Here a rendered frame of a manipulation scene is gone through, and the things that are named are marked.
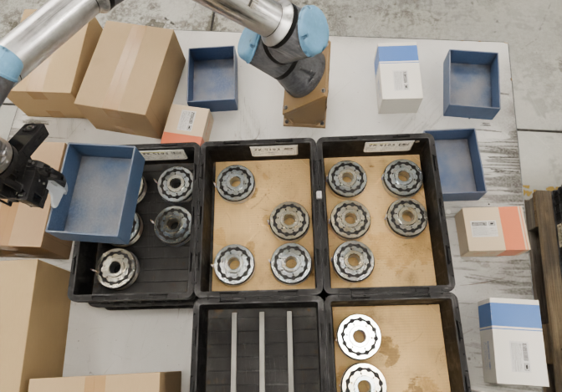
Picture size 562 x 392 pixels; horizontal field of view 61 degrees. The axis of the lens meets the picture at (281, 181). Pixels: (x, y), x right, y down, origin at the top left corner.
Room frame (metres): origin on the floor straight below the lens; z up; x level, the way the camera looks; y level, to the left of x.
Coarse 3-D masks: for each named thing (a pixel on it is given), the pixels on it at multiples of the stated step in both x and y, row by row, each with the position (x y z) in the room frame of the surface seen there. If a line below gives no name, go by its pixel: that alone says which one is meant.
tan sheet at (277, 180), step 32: (256, 160) 0.54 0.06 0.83; (288, 160) 0.52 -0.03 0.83; (256, 192) 0.45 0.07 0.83; (288, 192) 0.43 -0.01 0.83; (224, 224) 0.37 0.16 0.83; (256, 224) 0.36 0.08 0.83; (288, 224) 0.35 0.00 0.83; (256, 256) 0.27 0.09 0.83; (224, 288) 0.20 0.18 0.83; (256, 288) 0.19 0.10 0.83; (288, 288) 0.18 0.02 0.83
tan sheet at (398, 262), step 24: (384, 168) 0.46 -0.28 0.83; (384, 192) 0.39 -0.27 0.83; (384, 216) 0.33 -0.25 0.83; (408, 216) 0.32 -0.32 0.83; (336, 240) 0.28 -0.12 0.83; (360, 240) 0.28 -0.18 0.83; (384, 240) 0.27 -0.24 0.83; (408, 240) 0.26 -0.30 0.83; (384, 264) 0.21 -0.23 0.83; (408, 264) 0.20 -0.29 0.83; (432, 264) 0.19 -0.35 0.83
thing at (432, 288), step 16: (320, 144) 0.52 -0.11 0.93; (432, 144) 0.47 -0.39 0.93; (320, 160) 0.48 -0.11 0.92; (432, 160) 0.43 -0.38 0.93; (320, 176) 0.43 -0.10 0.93; (320, 208) 0.34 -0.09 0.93; (320, 224) 0.31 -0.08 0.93; (448, 240) 0.22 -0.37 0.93; (448, 256) 0.19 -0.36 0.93; (448, 272) 0.15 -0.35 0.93; (336, 288) 0.15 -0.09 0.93; (352, 288) 0.14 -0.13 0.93; (368, 288) 0.14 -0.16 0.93; (384, 288) 0.13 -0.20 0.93; (400, 288) 0.13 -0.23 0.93; (416, 288) 0.13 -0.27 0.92; (432, 288) 0.12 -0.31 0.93; (448, 288) 0.11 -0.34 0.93
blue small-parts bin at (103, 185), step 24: (72, 144) 0.50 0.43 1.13; (96, 144) 0.50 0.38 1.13; (72, 168) 0.46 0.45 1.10; (96, 168) 0.47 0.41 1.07; (120, 168) 0.46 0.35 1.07; (72, 192) 0.42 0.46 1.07; (96, 192) 0.41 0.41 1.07; (120, 192) 0.40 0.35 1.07; (72, 216) 0.36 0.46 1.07; (96, 216) 0.35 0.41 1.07; (120, 216) 0.32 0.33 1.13; (72, 240) 0.31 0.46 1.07; (96, 240) 0.30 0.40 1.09; (120, 240) 0.28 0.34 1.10
